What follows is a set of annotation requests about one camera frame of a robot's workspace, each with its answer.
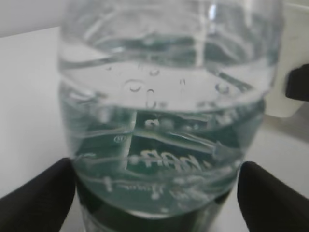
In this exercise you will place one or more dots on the white paper cup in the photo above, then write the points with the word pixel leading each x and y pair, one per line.
pixel 294 53

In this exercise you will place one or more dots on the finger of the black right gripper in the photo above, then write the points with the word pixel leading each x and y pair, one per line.
pixel 297 87

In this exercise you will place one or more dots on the clear water bottle green label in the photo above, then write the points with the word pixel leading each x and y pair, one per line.
pixel 161 99

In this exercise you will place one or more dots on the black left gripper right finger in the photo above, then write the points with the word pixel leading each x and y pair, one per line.
pixel 269 205

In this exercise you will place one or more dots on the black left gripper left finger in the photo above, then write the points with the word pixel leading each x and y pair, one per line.
pixel 42 204

